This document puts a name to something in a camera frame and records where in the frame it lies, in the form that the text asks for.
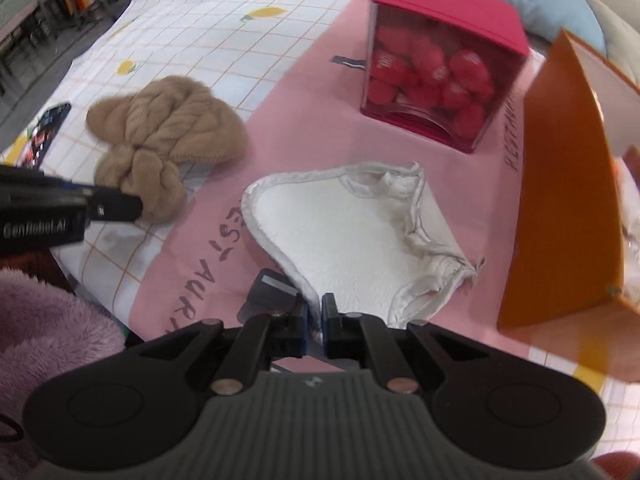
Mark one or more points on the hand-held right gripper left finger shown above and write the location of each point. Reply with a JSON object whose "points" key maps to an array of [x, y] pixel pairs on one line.
{"points": [[302, 325]]}

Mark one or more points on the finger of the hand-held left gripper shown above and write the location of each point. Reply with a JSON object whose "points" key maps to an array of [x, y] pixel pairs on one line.
{"points": [[115, 208], [30, 180]]}

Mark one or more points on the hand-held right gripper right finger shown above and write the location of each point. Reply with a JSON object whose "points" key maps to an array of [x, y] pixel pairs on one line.
{"points": [[327, 325]]}

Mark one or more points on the white fluffy cloth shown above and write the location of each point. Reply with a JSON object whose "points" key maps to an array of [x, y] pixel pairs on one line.
{"points": [[340, 230]]}

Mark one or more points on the orange box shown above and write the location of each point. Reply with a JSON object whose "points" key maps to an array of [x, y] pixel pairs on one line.
{"points": [[560, 185]]}

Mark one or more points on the dark flat object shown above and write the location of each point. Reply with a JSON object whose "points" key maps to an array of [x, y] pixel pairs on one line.
{"points": [[47, 127]]}

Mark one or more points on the purple fluffy clothing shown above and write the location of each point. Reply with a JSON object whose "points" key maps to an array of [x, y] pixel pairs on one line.
{"points": [[45, 320]]}

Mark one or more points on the grey table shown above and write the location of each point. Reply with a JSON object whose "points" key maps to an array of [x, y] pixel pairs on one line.
{"points": [[17, 2]]}

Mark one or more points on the printed grid blanket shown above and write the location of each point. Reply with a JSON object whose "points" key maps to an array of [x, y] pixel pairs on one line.
{"points": [[225, 35]]}

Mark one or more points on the pile of red plush balls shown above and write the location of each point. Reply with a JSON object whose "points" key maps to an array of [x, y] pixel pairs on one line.
{"points": [[425, 60]]}

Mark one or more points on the pink box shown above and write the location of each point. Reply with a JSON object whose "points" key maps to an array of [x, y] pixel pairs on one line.
{"points": [[450, 5]]}

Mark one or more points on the beige pillow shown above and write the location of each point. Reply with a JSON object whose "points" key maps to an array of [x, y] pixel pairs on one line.
{"points": [[620, 25]]}

